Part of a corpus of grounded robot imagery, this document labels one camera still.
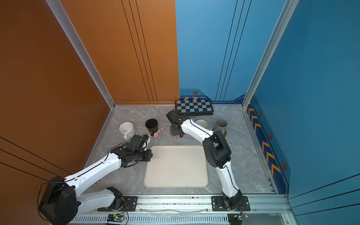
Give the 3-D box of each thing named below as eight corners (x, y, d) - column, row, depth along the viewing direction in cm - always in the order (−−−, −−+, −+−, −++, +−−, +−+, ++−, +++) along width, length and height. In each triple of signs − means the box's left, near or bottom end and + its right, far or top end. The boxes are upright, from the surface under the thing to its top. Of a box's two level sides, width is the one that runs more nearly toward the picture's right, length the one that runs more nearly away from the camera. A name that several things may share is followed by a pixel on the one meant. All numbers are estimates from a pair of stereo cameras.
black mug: (153, 139, 101) (150, 131, 93) (147, 130, 106) (143, 121, 98) (162, 133, 104) (160, 125, 96) (156, 125, 109) (153, 116, 101)
